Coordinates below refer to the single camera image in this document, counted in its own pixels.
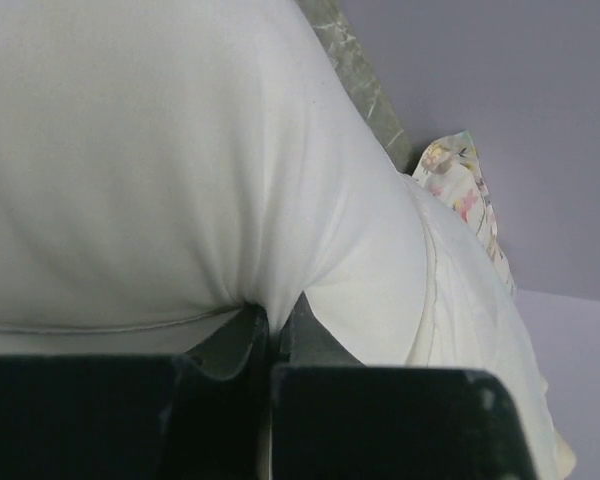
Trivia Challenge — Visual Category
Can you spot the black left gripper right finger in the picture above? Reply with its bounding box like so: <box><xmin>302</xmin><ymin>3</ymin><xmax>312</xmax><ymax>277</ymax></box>
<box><xmin>270</xmin><ymin>297</ymin><xmax>536</xmax><ymax>480</ymax></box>

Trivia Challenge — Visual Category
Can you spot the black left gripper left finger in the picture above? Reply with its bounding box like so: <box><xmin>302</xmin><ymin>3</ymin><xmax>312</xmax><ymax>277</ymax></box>
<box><xmin>0</xmin><ymin>305</ymin><xmax>269</xmax><ymax>479</ymax></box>

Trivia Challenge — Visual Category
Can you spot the grey and cream ruffled pillowcase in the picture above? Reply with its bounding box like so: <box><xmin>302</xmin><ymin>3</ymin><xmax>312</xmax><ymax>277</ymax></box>
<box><xmin>403</xmin><ymin>176</ymin><xmax>577</xmax><ymax>479</ymax></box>

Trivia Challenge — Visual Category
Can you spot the white pillow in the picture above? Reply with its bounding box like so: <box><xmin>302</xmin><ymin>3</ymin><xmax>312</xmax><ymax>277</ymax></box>
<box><xmin>0</xmin><ymin>1</ymin><xmax>427</xmax><ymax>365</ymax></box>

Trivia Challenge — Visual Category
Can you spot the animal print pillow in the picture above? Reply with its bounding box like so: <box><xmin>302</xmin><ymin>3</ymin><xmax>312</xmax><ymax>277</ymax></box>
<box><xmin>413</xmin><ymin>131</ymin><xmax>517</xmax><ymax>295</ymax></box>

